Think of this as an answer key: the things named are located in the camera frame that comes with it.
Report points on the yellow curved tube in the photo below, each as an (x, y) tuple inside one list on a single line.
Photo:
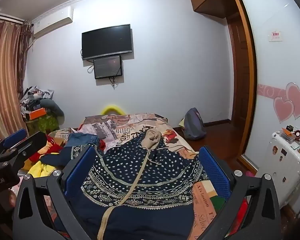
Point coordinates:
[(112, 107)]

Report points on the small black monitor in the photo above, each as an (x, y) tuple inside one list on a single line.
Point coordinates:
[(107, 67)]

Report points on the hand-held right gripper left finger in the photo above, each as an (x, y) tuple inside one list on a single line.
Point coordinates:
[(79, 171)]

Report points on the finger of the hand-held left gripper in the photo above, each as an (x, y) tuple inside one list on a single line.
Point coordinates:
[(13, 136), (31, 143)]

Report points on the dark round jar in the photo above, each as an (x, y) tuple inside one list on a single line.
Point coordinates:
[(297, 134)]

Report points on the small red cloth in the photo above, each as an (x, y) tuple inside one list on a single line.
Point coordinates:
[(102, 144)]

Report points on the white label card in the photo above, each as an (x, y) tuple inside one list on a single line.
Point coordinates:
[(275, 36)]

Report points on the brown striped curtain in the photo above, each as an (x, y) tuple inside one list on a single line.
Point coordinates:
[(2, 67)]

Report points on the large pink heart sticker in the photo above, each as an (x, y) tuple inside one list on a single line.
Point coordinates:
[(298, 97)]

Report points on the small pink heart sticker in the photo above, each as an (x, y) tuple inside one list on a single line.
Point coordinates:
[(283, 108)]

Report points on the blue jeans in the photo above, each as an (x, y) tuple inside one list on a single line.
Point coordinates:
[(82, 139)]

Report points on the grey backpack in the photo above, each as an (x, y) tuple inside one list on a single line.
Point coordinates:
[(193, 125)]

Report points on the pile of bags and papers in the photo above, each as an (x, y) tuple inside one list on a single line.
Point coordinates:
[(31, 96)]

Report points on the white air conditioner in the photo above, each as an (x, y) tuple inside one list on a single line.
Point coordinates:
[(53, 21)]

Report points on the grey cushion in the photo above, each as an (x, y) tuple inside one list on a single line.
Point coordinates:
[(53, 106)]

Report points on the green patterned cloth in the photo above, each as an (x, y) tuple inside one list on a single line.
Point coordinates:
[(43, 125)]

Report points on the printed blanket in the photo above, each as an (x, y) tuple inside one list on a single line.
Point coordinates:
[(126, 135)]

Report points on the navy patterned hooded garment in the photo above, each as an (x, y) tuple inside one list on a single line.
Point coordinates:
[(145, 170)]

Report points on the black wall television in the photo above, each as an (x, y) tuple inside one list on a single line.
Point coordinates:
[(106, 42)]

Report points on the red and yellow plush blanket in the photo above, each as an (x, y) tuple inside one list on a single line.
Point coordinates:
[(37, 168)]

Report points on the orange card box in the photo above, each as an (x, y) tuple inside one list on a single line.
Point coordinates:
[(288, 135)]

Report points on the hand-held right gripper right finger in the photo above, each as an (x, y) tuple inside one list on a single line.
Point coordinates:
[(213, 170)]

